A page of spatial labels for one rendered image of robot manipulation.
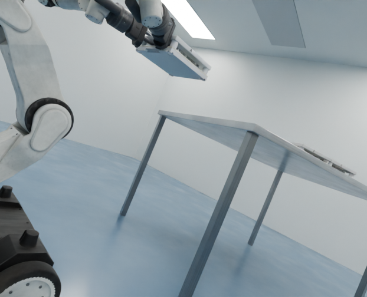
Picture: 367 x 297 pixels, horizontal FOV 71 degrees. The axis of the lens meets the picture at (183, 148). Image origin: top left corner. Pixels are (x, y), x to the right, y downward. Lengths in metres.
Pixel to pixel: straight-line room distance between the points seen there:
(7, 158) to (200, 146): 4.57
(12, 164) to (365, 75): 4.76
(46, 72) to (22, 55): 0.08
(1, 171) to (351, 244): 4.25
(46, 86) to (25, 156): 0.22
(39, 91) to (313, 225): 4.16
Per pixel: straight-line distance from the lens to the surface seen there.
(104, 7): 1.12
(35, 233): 0.92
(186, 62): 1.12
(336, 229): 4.51
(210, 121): 1.35
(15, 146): 0.91
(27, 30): 0.88
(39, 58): 0.90
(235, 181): 1.11
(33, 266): 0.87
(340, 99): 4.85
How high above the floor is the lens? 0.65
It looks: level
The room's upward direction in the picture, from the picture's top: 23 degrees clockwise
